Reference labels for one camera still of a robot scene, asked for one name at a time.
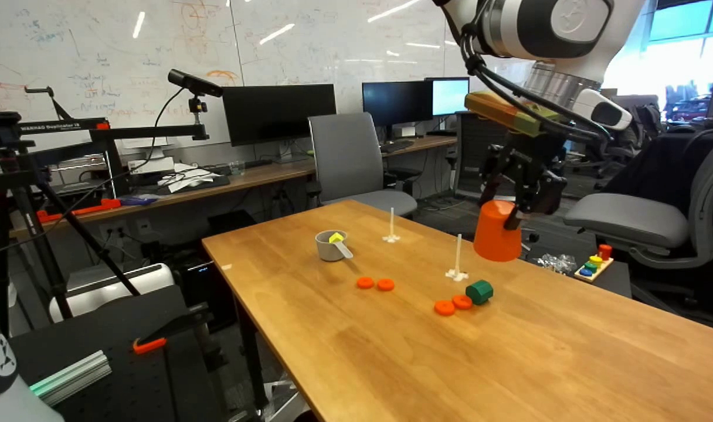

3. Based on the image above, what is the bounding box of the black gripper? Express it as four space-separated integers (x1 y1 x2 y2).
476 128 569 231

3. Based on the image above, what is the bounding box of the orange plastic cup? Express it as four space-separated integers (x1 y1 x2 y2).
473 199 525 265

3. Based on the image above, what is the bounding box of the green cylinder block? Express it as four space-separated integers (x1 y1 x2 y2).
464 279 498 308

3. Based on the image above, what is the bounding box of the clear plastic bag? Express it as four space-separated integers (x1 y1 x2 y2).
538 250 580 277

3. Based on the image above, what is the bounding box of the white peg stand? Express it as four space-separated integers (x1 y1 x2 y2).
444 231 473 283
382 203 403 245

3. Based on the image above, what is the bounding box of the wooden monitor desk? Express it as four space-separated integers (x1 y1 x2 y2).
382 134 462 156

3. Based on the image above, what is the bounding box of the colourful stacking toy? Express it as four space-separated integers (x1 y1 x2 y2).
572 242 617 283

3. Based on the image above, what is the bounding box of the gray cushioned office chair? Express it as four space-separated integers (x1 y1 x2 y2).
563 127 713 315

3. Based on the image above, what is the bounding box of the lit computer monitor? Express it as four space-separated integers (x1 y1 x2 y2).
429 74 473 119

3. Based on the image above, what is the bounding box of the small black side table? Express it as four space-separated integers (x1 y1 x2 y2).
529 249 633 299

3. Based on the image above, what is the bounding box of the dark computer monitor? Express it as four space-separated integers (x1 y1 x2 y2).
362 80 434 128

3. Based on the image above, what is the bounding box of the black cloth covered table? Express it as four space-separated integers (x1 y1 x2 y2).
610 135 713 202

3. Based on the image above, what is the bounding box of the gray fabric office chair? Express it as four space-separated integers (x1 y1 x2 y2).
308 109 421 221

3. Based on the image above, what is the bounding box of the gray measuring cup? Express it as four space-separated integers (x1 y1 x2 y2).
312 228 358 265

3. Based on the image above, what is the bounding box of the large black monitor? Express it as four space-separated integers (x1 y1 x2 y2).
222 83 338 148

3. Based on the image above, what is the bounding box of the long wooden desk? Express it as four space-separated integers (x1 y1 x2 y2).
13 156 322 237

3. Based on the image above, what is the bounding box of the white papers pile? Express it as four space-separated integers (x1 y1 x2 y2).
155 162 222 195

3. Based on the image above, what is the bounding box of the orange black clamp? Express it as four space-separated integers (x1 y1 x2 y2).
132 336 171 359

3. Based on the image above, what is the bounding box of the white rounded machine housing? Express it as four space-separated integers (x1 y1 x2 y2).
48 260 176 325

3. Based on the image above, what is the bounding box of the black tripod rig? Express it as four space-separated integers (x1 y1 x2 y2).
0 83 212 338

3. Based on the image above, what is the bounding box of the aluminium profile bar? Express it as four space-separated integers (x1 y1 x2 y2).
26 346 116 407

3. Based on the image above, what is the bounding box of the white robot housing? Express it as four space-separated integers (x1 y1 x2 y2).
0 372 67 422

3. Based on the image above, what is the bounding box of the tan wrist camera mount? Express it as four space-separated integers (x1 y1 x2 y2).
462 90 569 141

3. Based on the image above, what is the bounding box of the black camera on boom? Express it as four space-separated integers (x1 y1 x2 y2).
168 68 226 101

